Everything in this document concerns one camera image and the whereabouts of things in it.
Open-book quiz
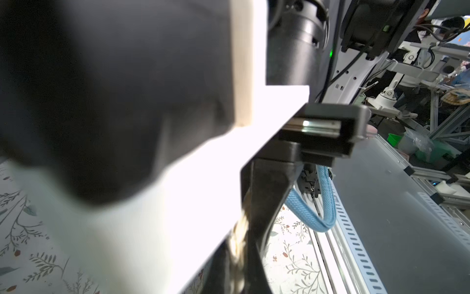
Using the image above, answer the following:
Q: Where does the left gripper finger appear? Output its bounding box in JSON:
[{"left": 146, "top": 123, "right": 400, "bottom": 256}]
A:
[{"left": 201, "top": 240, "right": 235, "bottom": 294}]

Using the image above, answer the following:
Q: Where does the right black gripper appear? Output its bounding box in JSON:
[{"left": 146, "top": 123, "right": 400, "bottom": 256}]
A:
[{"left": 242, "top": 104, "right": 371, "bottom": 294}]

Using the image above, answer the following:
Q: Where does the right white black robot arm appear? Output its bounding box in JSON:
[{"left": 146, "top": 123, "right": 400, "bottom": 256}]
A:
[{"left": 225, "top": 1, "right": 427, "bottom": 294}]

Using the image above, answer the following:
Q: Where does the floral table mat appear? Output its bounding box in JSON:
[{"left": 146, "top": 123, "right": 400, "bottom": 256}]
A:
[{"left": 1, "top": 163, "right": 329, "bottom": 294}]

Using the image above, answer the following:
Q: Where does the aluminium rail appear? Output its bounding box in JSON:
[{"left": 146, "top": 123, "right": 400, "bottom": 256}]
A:
[{"left": 304, "top": 183, "right": 364, "bottom": 294}]

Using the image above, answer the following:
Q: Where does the white perforated cable duct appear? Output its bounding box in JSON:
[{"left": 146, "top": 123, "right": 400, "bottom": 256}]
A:
[{"left": 330, "top": 181, "right": 387, "bottom": 294}]

